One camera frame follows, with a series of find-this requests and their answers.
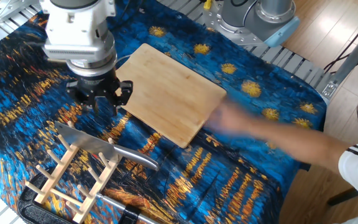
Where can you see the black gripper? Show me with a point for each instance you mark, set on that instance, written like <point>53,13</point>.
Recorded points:
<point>96,85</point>

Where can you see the steel cleaver knife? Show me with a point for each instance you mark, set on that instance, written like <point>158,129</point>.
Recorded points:
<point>85,141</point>

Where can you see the wooden cutting board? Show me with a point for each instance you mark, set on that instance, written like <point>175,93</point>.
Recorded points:
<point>172,93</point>

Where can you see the person's bare forearm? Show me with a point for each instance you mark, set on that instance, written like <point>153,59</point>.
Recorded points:
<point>300,144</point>

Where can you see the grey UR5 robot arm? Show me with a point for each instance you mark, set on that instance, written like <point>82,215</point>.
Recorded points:
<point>259,21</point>

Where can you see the person's hand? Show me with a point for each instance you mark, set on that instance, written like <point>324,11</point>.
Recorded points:
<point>232,119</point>

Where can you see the wooden peg rack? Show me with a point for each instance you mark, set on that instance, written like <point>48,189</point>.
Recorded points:
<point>58,169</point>

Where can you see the aluminium plate with holes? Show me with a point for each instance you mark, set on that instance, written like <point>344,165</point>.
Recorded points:
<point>8,7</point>

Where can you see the starry night print tablecloth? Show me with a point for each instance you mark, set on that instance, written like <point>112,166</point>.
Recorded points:
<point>197,186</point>

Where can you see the yellow plastic item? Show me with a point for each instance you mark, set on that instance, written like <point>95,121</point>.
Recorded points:
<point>207,4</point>

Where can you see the black C-clamp with steel screw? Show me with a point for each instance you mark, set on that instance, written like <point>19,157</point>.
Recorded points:
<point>30,211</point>

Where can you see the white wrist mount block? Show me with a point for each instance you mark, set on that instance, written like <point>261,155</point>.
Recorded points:
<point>73,31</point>

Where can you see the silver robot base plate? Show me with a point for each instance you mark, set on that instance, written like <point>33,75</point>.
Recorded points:
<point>211,18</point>

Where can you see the aluminium frame post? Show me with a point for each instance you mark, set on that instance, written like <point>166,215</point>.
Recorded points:
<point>353,57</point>

